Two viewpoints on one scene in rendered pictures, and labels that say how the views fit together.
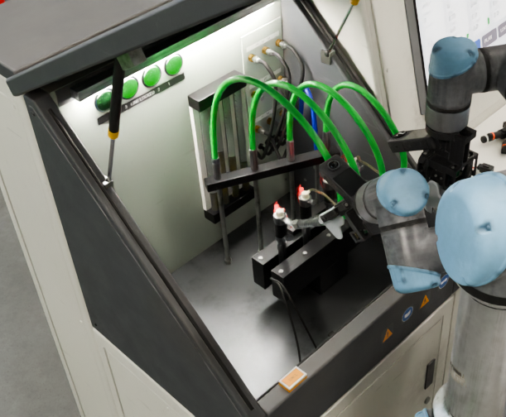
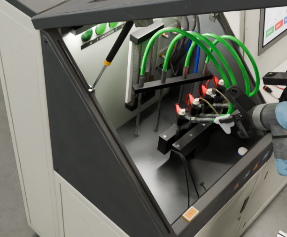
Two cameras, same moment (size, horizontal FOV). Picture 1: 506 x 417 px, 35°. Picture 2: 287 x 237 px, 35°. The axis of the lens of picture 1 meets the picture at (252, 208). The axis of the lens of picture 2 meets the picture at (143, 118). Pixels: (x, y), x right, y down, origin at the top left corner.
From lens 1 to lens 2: 35 cm
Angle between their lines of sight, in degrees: 9
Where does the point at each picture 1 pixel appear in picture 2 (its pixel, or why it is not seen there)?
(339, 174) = (238, 97)
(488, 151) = not seen: outside the picture
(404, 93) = (252, 42)
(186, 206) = (117, 100)
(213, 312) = not seen: hidden behind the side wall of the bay
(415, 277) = not seen: outside the picture
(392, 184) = not seen: outside the picture
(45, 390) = not seen: outside the picture
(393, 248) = (282, 149)
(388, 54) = (249, 19)
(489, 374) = not seen: outside the picture
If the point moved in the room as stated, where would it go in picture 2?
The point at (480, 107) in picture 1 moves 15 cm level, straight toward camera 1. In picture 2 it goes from (284, 52) to (284, 72)
